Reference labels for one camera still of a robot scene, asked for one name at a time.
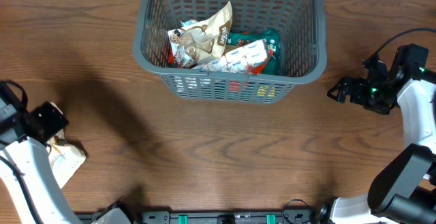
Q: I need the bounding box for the cream paper snack pouch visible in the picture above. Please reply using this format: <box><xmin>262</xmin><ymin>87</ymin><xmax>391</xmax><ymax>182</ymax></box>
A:
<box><xmin>46</xmin><ymin>101</ymin><xmax>87</xmax><ymax>189</ymax></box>

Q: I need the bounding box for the green Nescafe coffee bag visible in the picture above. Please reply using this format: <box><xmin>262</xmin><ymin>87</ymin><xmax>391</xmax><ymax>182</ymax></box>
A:
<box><xmin>227</xmin><ymin>29</ymin><xmax>281</xmax><ymax>76</ymax></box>

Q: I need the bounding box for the orange cracker packet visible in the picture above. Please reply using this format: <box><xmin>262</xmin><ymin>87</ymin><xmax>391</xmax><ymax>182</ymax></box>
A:
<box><xmin>168</xmin><ymin>50</ymin><xmax>274</xmax><ymax>76</ymax></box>

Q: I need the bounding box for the Kleenex tissue multipack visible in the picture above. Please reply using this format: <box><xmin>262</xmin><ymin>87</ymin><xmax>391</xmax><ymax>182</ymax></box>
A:
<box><xmin>205</xmin><ymin>39</ymin><xmax>270</xmax><ymax>65</ymax></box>

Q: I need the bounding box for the brown cookie snack pouch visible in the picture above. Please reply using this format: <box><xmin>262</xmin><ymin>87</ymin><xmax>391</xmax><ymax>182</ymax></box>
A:
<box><xmin>168</xmin><ymin>1</ymin><xmax>233</xmax><ymax>68</ymax></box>

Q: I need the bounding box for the small pale green sachet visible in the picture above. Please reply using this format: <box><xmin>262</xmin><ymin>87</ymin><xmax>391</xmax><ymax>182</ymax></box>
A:
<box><xmin>181</xmin><ymin>19</ymin><xmax>198</xmax><ymax>27</ymax></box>

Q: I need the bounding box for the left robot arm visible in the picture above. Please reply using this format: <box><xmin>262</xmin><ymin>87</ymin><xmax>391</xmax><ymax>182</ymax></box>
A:
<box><xmin>1</xmin><ymin>80</ymin><xmax>135</xmax><ymax>224</ymax></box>

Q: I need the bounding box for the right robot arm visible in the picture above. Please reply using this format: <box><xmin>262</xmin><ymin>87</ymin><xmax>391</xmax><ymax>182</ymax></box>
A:
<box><xmin>320</xmin><ymin>44</ymin><xmax>435</xmax><ymax>224</ymax></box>

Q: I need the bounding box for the grey plastic slotted basket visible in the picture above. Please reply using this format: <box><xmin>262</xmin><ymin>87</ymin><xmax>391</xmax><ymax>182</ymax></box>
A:
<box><xmin>133</xmin><ymin>0</ymin><xmax>327</xmax><ymax>103</ymax></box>

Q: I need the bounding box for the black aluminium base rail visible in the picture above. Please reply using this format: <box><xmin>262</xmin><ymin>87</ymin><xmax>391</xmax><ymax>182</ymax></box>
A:
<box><xmin>76</xmin><ymin>208</ymin><xmax>337</xmax><ymax>224</ymax></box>

